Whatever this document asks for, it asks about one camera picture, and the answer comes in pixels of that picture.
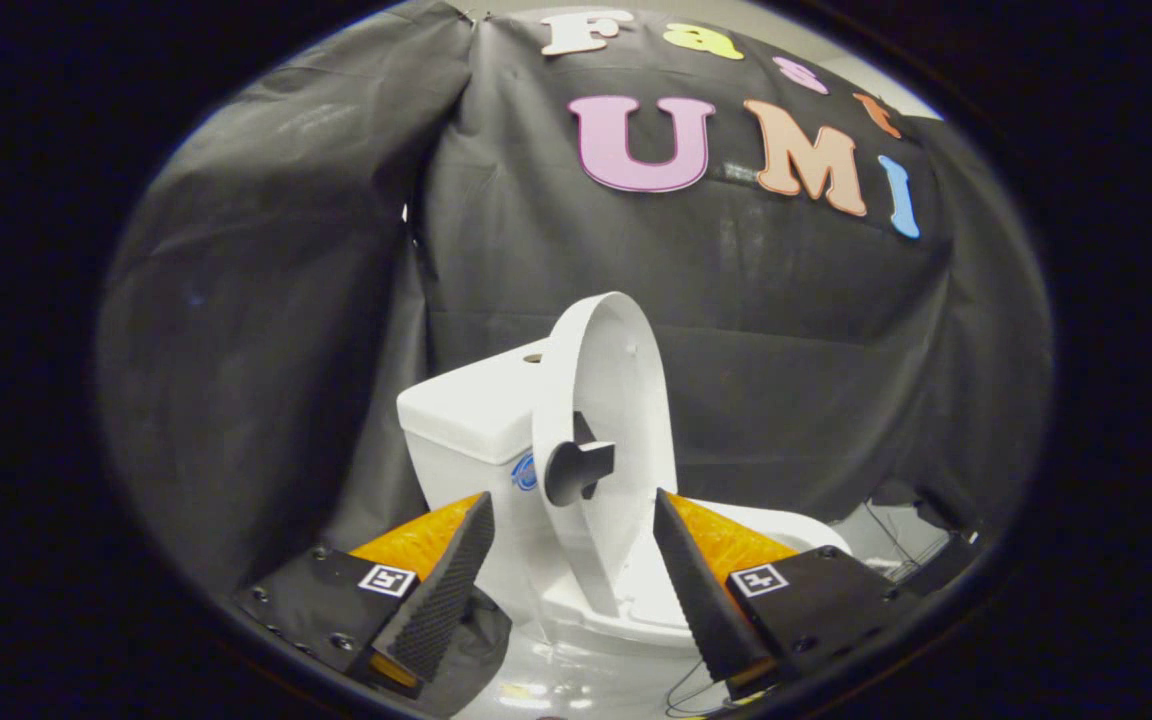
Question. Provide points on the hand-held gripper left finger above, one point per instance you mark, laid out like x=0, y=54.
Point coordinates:
x=446, y=590

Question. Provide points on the black box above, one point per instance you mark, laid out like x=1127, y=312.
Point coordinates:
x=946, y=565

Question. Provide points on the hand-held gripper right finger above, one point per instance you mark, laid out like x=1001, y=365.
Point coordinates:
x=696, y=590

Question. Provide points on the black backdrop cloth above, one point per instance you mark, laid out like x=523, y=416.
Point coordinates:
x=786, y=350

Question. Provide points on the white toilet lid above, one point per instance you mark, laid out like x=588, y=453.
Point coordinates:
x=616, y=400

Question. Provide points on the white toilet bowl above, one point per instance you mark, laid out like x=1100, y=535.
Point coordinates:
x=521, y=585

